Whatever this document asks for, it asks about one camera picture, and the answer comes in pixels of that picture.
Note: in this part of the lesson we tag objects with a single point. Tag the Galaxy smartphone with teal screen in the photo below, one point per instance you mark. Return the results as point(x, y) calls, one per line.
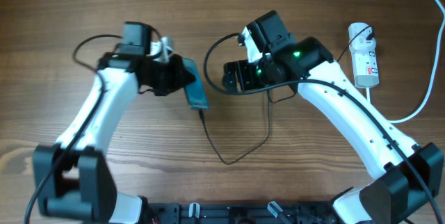
point(194, 91)

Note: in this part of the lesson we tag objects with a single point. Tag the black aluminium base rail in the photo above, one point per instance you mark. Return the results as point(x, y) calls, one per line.
point(195, 213)

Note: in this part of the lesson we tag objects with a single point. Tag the white USB charger adapter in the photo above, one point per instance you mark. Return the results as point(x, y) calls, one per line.
point(363, 43)

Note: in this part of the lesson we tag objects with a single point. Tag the white power strip socket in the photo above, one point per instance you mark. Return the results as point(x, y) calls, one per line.
point(365, 66)

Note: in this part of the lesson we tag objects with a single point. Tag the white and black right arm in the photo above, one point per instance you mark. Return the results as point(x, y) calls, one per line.
point(405, 176)

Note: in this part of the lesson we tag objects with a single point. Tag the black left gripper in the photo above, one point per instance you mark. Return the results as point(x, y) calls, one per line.
point(176, 73)

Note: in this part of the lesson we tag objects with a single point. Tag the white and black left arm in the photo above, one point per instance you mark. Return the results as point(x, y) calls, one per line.
point(72, 177)

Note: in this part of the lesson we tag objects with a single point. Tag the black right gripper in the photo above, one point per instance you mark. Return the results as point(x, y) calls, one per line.
point(243, 67)

